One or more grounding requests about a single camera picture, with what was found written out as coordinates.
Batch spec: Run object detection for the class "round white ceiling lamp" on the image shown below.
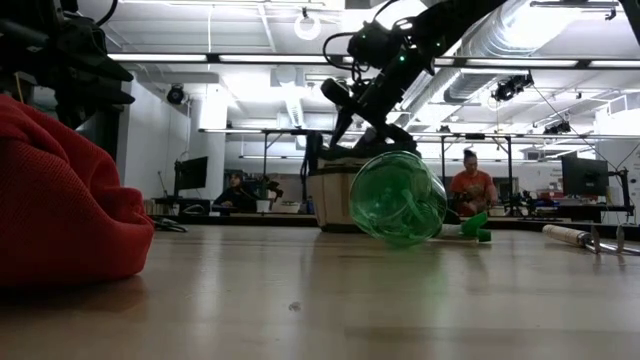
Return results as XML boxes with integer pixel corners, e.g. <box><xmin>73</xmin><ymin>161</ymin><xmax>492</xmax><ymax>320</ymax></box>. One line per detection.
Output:
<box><xmin>293</xmin><ymin>7</ymin><xmax>322</xmax><ymax>42</ymax></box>

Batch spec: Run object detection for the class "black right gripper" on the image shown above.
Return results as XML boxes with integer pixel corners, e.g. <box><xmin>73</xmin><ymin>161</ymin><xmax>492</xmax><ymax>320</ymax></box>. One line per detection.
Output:
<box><xmin>321</xmin><ymin>52</ymin><xmax>429</xmax><ymax>154</ymax></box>

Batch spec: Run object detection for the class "silver ventilation duct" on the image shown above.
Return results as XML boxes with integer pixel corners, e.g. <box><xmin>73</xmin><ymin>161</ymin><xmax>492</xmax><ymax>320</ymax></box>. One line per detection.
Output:
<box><xmin>399</xmin><ymin>0</ymin><xmax>566</xmax><ymax>126</ymax></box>

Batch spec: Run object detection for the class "black left wrist camera cable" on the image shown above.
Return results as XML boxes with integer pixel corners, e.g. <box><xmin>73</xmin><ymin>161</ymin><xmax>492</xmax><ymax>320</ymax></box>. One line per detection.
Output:
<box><xmin>94</xmin><ymin>0</ymin><xmax>120</xmax><ymax>27</ymax></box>

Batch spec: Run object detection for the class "person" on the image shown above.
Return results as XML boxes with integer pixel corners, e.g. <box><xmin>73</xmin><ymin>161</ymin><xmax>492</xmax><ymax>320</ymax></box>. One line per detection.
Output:
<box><xmin>448</xmin><ymin>148</ymin><xmax>499</xmax><ymax>218</ymax></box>
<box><xmin>212</xmin><ymin>172</ymin><xmax>259</xmax><ymax>214</ymax></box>

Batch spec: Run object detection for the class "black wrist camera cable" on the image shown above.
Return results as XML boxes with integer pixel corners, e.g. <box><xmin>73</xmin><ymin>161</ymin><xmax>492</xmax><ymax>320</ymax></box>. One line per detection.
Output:
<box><xmin>322</xmin><ymin>0</ymin><xmax>401</xmax><ymax>71</ymax></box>
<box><xmin>94</xmin><ymin>0</ymin><xmax>120</xmax><ymax>27</ymax></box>

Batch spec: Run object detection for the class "beige green-trimmed gardening bag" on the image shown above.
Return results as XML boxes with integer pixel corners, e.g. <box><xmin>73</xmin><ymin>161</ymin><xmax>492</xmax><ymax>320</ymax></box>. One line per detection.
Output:
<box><xmin>305</xmin><ymin>130</ymin><xmax>424</xmax><ymax>234</ymax></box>

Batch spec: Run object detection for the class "black ceiling mounted camera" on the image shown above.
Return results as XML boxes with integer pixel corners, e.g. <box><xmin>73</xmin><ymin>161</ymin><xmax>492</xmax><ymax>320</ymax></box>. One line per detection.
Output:
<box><xmin>492</xmin><ymin>72</ymin><xmax>535</xmax><ymax>104</ymax></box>

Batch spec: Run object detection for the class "black aluminium table frame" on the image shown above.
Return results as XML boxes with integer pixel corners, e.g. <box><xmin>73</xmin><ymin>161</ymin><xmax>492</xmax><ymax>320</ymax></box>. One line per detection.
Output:
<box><xmin>149</xmin><ymin>213</ymin><xmax>640</xmax><ymax>240</ymax></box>

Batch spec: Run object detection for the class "black cable bundle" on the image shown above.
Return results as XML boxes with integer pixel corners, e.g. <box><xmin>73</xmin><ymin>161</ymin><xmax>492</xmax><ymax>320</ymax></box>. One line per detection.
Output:
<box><xmin>149</xmin><ymin>215</ymin><xmax>189</xmax><ymax>234</ymax></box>

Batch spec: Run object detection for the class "black computer monitor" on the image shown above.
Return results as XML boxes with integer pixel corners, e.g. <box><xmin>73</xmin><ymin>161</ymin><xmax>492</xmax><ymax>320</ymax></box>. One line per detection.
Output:
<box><xmin>560</xmin><ymin>152</ymin><xmax>610</xmax><ymax>199</ymax></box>
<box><xmin>173</xmin><ymin>155</ymin><xmax>209</xmax><ymax>199</ymax></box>

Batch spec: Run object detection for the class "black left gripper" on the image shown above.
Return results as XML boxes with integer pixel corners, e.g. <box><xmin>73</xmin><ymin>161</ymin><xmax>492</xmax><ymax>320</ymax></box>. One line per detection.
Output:
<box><xmin>0</xmin><ymin>9</ymin><xmax>136</xmax><ymax>129</ymax></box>

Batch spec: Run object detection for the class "green plastic spray bottle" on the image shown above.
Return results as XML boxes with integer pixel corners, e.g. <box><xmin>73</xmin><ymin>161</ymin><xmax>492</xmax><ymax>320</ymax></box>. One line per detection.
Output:
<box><xmin>348</xmin><ymin>149</ymin><xmax>494</xmax><ymax>247</ymax></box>

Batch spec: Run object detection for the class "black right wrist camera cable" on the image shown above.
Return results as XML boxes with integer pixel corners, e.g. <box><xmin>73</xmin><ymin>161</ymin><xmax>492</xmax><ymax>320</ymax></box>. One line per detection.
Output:
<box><xmin>322</xmin><ymin>0</ymin><xmax>401</xmax><ymax>71</ymax></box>

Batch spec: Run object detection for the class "red knit gardening glove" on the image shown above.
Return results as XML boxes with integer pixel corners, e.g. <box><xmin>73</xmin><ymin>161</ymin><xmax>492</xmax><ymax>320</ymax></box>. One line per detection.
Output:
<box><xmin>0</xmin><ymin>92</ymin><xmax>155</xmax><ymax>289</ymax></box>

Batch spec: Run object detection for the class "black metal workstation frame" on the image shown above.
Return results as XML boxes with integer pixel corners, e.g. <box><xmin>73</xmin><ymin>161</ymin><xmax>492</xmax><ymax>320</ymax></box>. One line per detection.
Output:
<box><xmin>260</xmin><ymin>128</ymin><xmax>515</xmax><ymax>217</ymax></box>

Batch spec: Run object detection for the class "long fluorescent light rail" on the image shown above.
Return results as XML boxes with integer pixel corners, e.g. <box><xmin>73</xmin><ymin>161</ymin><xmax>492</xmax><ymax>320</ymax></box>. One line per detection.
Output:
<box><xmin>107</xmin><ymin>52</ymin><xmax>640</xmax><ymax>70</ymax></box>

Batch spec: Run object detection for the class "wooden handled steel hand rake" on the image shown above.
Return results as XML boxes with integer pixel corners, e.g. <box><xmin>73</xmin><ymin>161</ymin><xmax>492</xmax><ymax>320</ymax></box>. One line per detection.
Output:
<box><xmin>542</xmin><ymin>224</ymin><xmax>640</xmax><ymax>257</ymax></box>

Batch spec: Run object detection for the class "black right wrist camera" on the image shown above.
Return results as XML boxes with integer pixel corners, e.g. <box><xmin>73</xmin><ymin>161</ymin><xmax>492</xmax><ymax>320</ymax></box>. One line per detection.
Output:
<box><xmin>347</xmin><ymin>23</ymin><xmax>396</xmax><ymax>69</ymax></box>

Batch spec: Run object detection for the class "dark background desk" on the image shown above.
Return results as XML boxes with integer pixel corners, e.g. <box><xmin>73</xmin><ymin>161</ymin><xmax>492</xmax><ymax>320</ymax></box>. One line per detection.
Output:
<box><xmin>557</xmin><ymin>202</ymin><xmax>636</xmax><ymax>224</ymax></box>
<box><xmin>152</xmin><ymin>196</ymin><xmax>214</xmax><ymax>216</ymax></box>

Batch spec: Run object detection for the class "black ceiling spotlight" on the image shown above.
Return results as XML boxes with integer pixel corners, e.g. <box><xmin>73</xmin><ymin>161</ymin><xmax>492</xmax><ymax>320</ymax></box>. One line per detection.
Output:
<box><xmin>165</xmin><ymin>83</ymin><xmax>187</xmax><ymax>106</ymax></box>

